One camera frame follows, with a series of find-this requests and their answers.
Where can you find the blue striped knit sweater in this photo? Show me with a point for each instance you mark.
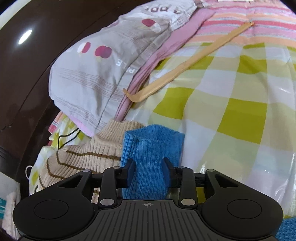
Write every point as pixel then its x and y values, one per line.
pixel 148 146

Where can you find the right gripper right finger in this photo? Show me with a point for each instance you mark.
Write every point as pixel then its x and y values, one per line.
pixel 182 181

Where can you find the checkered yellow plastic sheet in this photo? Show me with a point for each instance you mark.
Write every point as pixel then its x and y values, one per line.
pixel 236 108

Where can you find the dark wooden headboard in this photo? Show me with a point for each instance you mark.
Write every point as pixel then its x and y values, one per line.
pixel 30 42

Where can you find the beige brown striped sweater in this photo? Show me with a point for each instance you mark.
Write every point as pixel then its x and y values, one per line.
pixel 103 151

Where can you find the pink striped bedspread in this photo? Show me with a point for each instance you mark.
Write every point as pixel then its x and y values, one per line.
pixel 273 24

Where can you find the pink pillow sheet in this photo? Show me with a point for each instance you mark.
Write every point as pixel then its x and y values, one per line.
pixel 176 40

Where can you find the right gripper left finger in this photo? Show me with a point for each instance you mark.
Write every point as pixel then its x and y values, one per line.
pixel 112 181

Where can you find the grey dotted pillow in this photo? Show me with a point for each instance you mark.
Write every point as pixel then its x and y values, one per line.
pixel 86 82

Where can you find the white crumpled cloth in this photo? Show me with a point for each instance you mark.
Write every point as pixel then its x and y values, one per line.
pixel 8 224

